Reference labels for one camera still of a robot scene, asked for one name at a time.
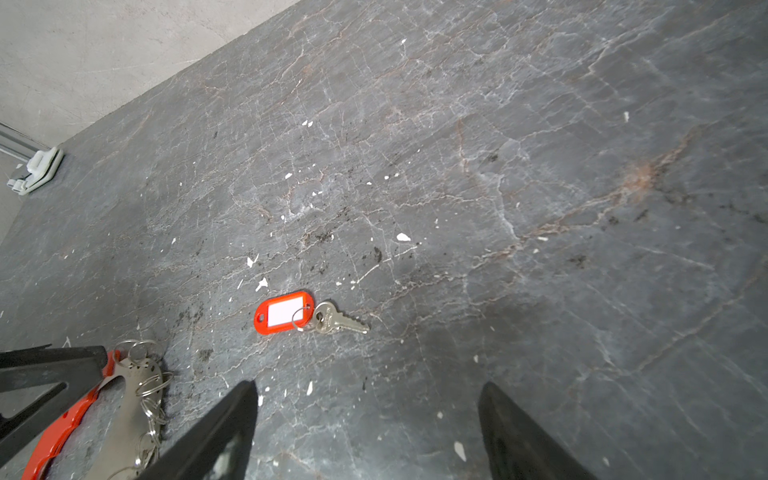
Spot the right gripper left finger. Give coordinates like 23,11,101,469
139,380,258,479

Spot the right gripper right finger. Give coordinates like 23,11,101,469
478,382,596,480

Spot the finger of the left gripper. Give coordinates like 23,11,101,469
1,345,108,464

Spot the grey key organizer red handle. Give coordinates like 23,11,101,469
22,339,174,480

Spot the key with red tag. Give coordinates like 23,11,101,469
253,290,370,336

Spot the white corner bracket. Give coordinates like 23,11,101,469
6,147,64,196

